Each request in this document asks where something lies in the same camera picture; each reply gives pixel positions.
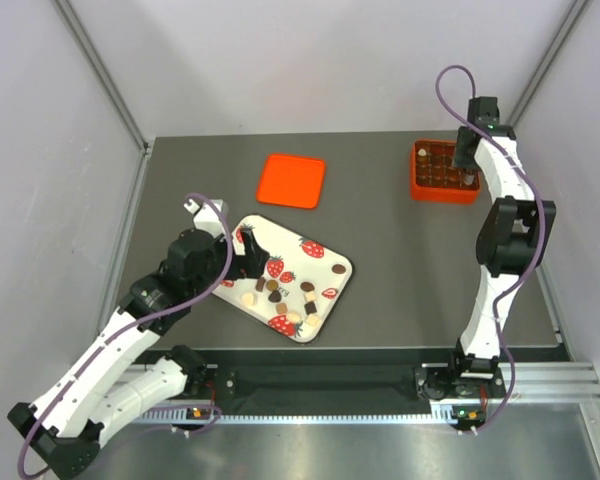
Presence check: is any white strawberry tray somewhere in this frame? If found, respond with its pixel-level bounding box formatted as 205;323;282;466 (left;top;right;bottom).
214;214;354;344

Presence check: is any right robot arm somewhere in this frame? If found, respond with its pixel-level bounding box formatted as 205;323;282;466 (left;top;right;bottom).
446;96;557;396

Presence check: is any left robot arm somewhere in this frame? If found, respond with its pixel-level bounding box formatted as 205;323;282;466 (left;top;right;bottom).
7;218;270;479

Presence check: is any brown rectangular chocolate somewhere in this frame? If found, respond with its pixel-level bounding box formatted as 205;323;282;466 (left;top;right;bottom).
255;277;266;292

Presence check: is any tan ribbed round chocolate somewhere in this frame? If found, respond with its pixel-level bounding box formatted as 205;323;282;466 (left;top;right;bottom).
266;280;278;292

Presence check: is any white heart chocolate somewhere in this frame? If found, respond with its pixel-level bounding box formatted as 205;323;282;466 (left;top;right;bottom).
241;293;257;306

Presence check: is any dark heart chocolate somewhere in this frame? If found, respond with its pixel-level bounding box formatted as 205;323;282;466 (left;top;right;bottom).
268;291;282;303

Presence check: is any caramel square chocolate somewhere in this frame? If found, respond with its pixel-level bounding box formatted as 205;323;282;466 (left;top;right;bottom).
276;303;288;315

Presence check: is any brown dome chocolate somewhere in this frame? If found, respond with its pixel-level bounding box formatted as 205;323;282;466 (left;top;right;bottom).
300;282;315;292

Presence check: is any cream almond chocolate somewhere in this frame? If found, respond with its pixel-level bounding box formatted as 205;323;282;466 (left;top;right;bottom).
286;313;301;324

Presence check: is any dark small square chocolate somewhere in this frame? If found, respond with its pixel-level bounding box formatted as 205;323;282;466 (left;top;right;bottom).
304;302;317;315

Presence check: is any orange compartment box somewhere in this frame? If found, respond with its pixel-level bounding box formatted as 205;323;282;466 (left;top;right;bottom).
410;139;481;205

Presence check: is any orange box lid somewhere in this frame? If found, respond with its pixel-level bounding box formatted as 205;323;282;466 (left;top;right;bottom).
256;153;326;210

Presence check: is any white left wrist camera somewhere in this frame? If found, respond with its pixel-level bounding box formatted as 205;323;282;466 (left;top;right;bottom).
183;199;228;237

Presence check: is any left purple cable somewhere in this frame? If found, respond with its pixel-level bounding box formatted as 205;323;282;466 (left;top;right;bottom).
17;192;234;476

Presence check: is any purple cable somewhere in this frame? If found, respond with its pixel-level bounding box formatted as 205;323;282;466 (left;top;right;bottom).
434;64;546;436
17;192;234;476

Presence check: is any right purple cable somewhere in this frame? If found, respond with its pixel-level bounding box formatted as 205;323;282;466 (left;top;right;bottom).
434;64;546;436

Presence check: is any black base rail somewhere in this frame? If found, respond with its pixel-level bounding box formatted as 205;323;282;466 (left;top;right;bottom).
179;349;506;431

